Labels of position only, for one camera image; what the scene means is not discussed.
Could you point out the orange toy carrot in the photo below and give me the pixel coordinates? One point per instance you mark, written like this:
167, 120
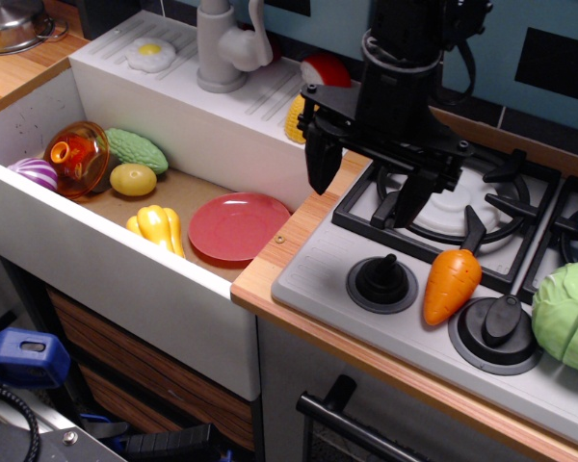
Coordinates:
455, 275

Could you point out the grey toy stove top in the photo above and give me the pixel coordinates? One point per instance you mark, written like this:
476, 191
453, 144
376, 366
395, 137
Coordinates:
314, 282

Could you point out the orange transparent plastic lid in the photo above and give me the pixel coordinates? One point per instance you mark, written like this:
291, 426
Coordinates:
80, 155

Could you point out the red plastic plate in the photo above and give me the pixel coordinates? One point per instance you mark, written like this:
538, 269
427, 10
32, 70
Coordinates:
235, 227

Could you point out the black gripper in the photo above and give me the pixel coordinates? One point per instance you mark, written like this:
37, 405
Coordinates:
386, 118

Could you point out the yellow toy potato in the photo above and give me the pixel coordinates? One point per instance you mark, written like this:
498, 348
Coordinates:
133, 179

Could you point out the black right burner grate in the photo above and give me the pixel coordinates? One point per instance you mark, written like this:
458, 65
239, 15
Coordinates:
558, 244

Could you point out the blue clamp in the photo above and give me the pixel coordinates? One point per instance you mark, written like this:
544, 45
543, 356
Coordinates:
32, 360

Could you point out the black right stove knob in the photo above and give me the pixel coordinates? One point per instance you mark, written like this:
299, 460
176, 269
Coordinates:
495, 335

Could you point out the black left burner grate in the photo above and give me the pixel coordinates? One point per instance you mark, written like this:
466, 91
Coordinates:
495, 208

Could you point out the green toy bitter gourd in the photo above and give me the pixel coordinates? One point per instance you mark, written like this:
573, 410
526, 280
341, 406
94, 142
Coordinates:
131, 148

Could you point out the black stove knob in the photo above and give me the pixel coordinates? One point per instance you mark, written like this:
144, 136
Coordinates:
382, 285
495, 335

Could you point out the black oven door handle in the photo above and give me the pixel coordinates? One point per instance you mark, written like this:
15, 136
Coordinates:
329, 434

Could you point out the grey toy faucet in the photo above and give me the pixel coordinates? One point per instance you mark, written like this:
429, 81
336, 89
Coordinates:
227, 53

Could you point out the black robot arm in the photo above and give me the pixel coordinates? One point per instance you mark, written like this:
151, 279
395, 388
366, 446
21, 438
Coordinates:
411, 34

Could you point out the purple striped toy onion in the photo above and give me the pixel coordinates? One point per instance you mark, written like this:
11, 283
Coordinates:
37, 170

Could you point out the red white toy apple half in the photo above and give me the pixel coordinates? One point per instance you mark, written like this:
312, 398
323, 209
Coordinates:
325, 69

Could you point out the green toy cabbage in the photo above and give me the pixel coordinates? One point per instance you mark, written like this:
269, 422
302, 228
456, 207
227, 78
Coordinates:
555, 314

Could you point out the white toy sink basin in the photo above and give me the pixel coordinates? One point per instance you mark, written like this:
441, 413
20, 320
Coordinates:
233, 141

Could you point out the toy fried egg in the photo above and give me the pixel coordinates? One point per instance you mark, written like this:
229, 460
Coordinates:
150, 55

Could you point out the yellow toy corn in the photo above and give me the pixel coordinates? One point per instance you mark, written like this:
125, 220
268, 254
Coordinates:
291, 129

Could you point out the black left stove knob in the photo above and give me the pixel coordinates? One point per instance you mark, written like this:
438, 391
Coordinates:
382, 285

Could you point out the steel pot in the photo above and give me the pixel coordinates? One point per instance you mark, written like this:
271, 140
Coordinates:
27, 24

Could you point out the yellow toy squash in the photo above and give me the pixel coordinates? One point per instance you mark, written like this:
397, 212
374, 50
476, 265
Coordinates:
159, 225

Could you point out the black burner grate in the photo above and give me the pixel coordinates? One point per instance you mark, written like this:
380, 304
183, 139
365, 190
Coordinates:
558, 244
495, 208

